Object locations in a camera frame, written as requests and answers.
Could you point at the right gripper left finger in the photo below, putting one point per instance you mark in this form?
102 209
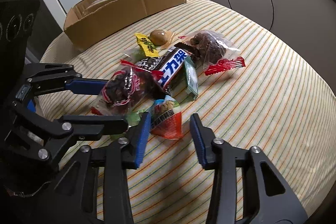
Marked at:
92 186

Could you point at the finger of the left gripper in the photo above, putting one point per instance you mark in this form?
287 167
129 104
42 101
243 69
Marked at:
78 129
60 82

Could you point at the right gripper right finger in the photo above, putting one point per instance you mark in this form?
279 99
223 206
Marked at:
247 187

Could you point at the red clear dried fruit bag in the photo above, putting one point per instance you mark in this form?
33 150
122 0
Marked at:
126 88

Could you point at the yellow candy wrapper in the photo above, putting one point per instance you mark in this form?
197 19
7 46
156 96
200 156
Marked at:
146 45

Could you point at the packaged brown marinated egg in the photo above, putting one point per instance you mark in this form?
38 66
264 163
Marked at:
161 38

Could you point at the snickers chocolate bar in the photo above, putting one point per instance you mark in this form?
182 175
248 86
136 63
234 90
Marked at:
169 64

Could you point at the green white snack packet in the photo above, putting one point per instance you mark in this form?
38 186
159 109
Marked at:
191 78

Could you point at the clear red chocolate cookie bag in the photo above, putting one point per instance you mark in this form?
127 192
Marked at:
213 50

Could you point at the brown cardboard box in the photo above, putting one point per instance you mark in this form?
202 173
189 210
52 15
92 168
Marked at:
85 31

